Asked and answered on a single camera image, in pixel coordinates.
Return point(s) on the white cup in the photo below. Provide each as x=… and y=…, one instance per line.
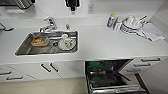
x=67, y=43

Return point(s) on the white lower cabinet door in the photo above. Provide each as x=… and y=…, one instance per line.
x=31, y=70
x=71, y=69

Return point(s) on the small chrome sink knob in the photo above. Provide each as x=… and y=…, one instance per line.
x=67, y=26

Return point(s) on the blue dish soap bottle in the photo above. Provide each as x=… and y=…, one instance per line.
x=111, y=21

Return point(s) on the chrome faucet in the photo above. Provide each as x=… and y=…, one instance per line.
x=50, y=24

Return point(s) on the black soap dispenser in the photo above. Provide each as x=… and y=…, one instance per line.
x=72, y=4

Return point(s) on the orange bowl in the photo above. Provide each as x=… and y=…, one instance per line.
x=39, y=40

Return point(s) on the stack of white dishes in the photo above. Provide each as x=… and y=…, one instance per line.
x=131, y=24

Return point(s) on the steel sink basin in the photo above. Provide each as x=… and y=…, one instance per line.
x=23, y=49

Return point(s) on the white drawer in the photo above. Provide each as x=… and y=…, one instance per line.
x=150, y=60
x=5, y=70
x=16, y=78
x=150, y=70

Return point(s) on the white dish cloth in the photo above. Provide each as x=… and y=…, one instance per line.
x=152, y=32

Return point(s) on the steel paper towel dispenser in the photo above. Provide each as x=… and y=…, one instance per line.
x=16, y=2

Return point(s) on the white wall outlet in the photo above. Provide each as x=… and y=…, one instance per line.
x=91, y=8

